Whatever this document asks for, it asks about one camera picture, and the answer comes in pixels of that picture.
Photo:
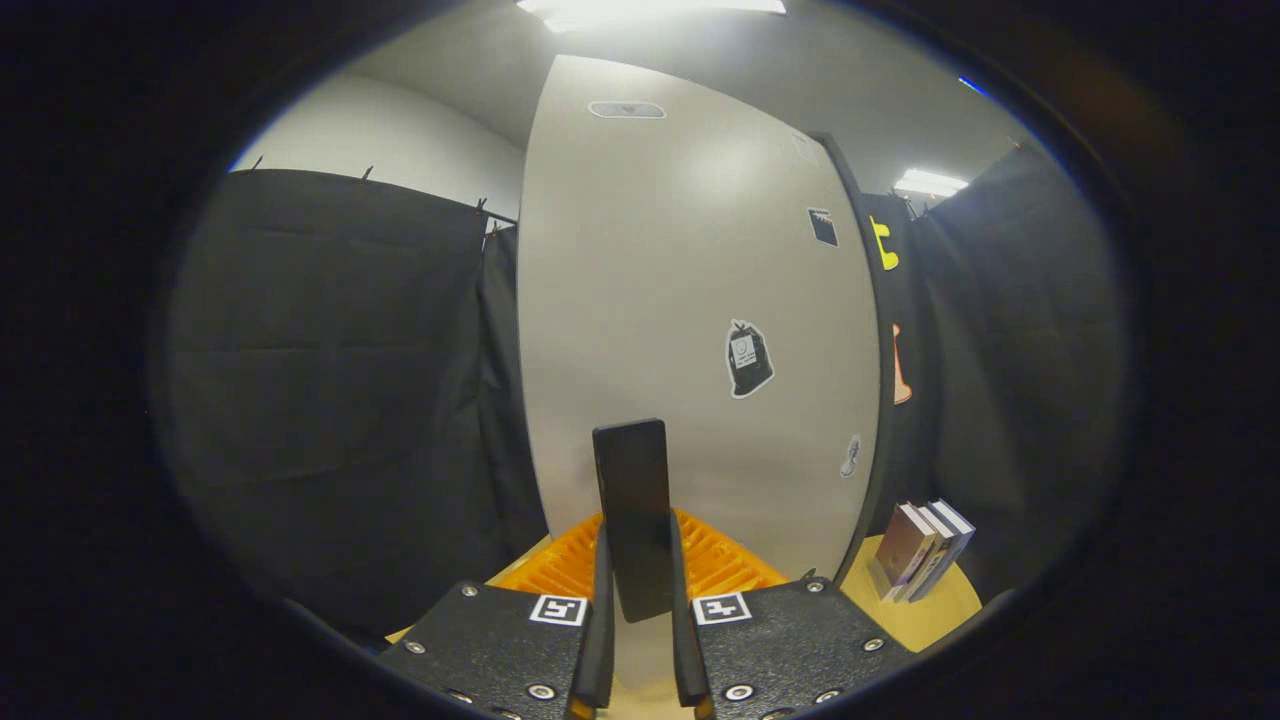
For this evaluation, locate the black backdrop cloth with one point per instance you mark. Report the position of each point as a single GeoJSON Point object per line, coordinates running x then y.
{"type": "Point", "coordinates": [330, 380]}

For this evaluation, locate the large ceiling light panel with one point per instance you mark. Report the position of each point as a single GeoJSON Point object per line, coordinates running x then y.
{"type": "Point", "coordinates": [650, 8]}

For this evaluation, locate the light grey cabinet door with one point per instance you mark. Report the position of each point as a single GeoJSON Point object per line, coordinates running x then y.
{"type": "Point", "coordinates": [660, 280]}

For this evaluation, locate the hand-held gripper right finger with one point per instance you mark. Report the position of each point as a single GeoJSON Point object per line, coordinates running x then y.
{"type": "Point", "coordinates": [790, 650]}

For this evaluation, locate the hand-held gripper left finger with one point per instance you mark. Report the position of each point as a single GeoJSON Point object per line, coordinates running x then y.
{"type": "Point", "coordinates": [500, 650]}

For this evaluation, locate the dark grey cabinet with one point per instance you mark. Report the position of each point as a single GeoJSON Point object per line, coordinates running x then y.
{"type": "Point", "coordinates": [885, 420]}

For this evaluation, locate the white yellow spine book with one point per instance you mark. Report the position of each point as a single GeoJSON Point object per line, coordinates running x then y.
{"type": "Point", "coordinates": [935, 545]}

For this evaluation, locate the long ceiling light panel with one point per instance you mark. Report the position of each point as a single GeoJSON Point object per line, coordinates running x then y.
{"type": "Point", "coordinates": [930, 182]}

